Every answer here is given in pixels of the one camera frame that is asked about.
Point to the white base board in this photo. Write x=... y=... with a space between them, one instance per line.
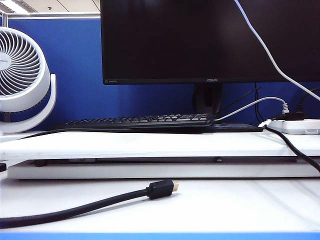
x=150 y=171

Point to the white raised board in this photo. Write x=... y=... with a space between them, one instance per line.
x=150 y=150

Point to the black keyboard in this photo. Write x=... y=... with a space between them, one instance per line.
x=112 y=123

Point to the black monitor stand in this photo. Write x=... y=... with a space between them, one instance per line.
x=207 y=100

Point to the black ASUS monitor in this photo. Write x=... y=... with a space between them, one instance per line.
x=175 y=37

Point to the blue office partition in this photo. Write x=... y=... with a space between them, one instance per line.
x=75 y=62

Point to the white desk fan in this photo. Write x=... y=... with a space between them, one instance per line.
x=45 y=82

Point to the black power plug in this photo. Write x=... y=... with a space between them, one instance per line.
x=295 y=116

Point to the white power strip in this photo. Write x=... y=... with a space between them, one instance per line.
x=295 y=126

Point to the small black flat object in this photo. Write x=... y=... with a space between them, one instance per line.
x=2 y=167

